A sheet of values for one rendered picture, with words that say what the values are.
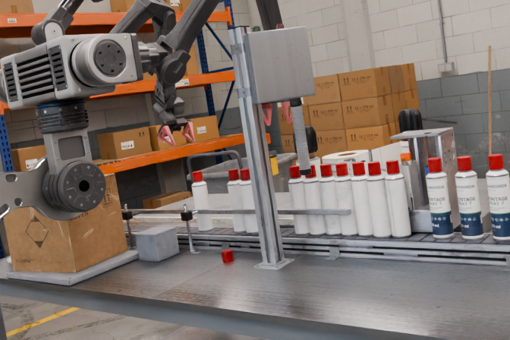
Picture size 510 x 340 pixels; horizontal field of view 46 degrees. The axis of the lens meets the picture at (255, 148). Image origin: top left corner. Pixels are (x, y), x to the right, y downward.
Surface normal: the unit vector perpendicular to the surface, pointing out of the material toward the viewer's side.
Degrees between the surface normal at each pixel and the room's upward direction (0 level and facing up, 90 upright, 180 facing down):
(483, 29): 90
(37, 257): 90
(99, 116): 90
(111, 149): 90
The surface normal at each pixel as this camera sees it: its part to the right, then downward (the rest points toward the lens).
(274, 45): 0.29, 0.04
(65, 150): 0.70, -0.04
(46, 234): -0.50, 0.15
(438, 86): -0.70, 0.17
